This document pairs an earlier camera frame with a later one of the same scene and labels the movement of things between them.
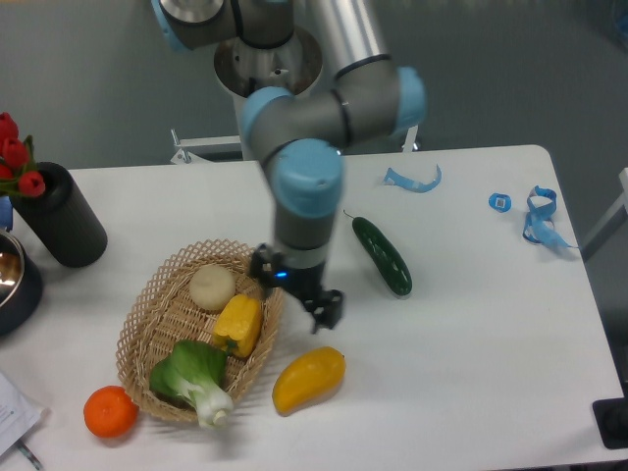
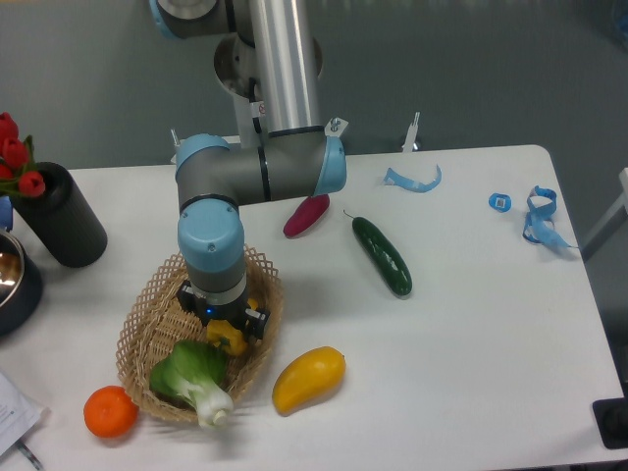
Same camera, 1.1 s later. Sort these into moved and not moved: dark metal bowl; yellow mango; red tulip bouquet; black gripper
Moved: black gripper
Not moved: red tulip bouquet; dark metal bowl; yellow mango
